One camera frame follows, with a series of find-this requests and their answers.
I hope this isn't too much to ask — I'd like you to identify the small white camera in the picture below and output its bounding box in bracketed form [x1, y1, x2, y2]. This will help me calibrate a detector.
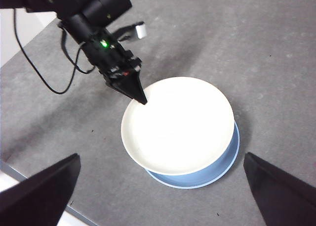
[136, 24, 148, 40]

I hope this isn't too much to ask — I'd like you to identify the thin black cable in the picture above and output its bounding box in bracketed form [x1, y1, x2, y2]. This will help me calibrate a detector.
[58, 20, 97, 75]
[13, 7, 86, 95]

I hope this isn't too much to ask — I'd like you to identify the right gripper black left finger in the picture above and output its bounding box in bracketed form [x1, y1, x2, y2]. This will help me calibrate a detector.
[0, 153, 81, 226]

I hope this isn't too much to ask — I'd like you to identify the white round plate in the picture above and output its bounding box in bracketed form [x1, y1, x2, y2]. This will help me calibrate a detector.
[120, 76, 235, 176]

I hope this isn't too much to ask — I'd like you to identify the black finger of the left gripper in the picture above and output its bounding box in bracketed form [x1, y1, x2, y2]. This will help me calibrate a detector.
[108, 71, 148, 105]

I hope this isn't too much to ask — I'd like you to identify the blue round plate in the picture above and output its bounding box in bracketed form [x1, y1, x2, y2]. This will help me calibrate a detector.
[145, 121, 240, 189]

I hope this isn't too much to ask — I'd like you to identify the black camera stand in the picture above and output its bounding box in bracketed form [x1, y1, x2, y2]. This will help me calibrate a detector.
[117, 21, 144, 43]

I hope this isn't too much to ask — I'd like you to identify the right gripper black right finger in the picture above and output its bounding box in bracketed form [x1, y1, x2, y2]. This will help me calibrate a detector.
[243, 152, 316, 226]

